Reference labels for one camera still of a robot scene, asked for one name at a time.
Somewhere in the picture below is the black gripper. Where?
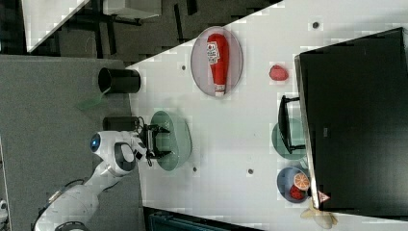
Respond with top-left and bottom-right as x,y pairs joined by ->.
139,124 -> 171,159

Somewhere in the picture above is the mint green oval strainer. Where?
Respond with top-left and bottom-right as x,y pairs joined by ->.
151,111 -> 192,171

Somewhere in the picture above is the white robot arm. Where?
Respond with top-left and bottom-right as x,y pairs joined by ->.
31,125 -> 169,231

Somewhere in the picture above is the dark cylinder near robot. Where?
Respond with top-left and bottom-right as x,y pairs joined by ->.
103,116 -> 137,131

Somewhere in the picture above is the black cylindrical cup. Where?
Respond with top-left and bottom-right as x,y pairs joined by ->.
98,67 -> 141,93

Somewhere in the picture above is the green leaf toy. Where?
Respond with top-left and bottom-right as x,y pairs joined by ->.
75,88 -> 110,111

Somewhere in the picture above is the grey round plate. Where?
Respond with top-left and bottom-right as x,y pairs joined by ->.
191,26 -> 243,98

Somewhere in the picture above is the red ketchup bottle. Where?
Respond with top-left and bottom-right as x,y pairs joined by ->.
207,34 -> 229,97

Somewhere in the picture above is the blue bowl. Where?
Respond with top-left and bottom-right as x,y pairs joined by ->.
276,167 -> 309,203

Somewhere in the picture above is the red toy strawberry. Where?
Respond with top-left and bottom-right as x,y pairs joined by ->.
269,64 -> 289,81

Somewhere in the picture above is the red strawberry in bowl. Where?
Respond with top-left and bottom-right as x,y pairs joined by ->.
290,185 -> 306,200

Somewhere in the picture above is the orange slice toy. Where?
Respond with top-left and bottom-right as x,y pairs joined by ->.
293,172 -> 311,191

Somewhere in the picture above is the white side table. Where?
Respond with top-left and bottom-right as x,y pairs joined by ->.
21,0 -> 90,53

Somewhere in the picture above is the yellow banana toy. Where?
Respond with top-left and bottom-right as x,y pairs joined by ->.
300,200 -> 338,229

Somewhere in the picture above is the black toaster oven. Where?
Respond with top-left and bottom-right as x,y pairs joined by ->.
278,28 -> 408,220

